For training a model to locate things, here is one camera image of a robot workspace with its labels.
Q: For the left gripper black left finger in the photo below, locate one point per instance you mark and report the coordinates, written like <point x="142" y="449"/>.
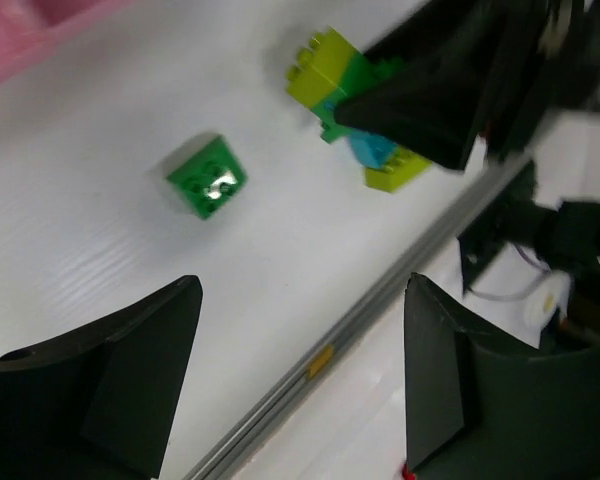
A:
<point x="99" y="401"/>

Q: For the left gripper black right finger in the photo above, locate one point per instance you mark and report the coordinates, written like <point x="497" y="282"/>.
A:
<point x="481" y="404"/>

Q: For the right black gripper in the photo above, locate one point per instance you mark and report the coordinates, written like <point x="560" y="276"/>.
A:
<point x="437" y="103"/>

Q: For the long lime lego brick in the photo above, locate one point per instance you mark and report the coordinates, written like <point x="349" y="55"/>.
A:
<point x="401" y="167"/>

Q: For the dark green curved lego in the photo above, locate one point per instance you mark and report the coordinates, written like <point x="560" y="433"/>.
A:
<point x="205" y="173"/>

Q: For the small cyan lego brick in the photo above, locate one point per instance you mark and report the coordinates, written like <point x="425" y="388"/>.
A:
<point x="371" y="150"/>

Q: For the large pink container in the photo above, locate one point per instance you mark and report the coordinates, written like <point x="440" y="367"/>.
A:
<point x="28" y="29"/>

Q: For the aluminium rail front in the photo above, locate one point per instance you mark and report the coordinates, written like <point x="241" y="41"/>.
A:
<point x="261" y="422"/>

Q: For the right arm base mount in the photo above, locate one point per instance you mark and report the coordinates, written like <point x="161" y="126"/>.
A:
<point x="562" y="304"/>

